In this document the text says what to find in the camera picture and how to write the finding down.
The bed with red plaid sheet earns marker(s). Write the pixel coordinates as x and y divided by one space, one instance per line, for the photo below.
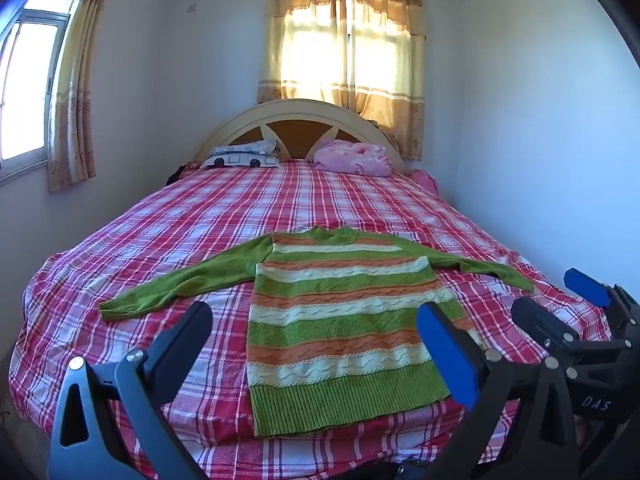
300 200

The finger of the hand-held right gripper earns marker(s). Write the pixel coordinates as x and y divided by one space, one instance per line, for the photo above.
587 286
532 321

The dark object beside bed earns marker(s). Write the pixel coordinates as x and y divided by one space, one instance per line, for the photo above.
177 175

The yellow curtain with valance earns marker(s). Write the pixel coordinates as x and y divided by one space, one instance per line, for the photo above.
395 120

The pink cloth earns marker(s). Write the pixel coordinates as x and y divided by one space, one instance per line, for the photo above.
425 181

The cream wooden headboard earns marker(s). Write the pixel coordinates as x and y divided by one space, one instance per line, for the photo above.
300 110

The yellow floral side curtain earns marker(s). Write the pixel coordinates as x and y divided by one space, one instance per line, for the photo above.
75 125

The pink pillow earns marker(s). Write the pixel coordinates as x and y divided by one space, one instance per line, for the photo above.
352 157

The green orange striped sweater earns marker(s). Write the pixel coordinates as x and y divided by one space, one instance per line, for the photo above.
340 320

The sliding glass window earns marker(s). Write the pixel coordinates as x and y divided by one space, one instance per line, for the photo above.
25 85

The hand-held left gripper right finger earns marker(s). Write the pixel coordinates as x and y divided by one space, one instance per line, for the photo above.
442 345

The blue floral folded cloth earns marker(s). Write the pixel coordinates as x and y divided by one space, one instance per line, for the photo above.
245 147

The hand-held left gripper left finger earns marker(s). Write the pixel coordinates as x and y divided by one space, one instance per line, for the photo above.
184 331

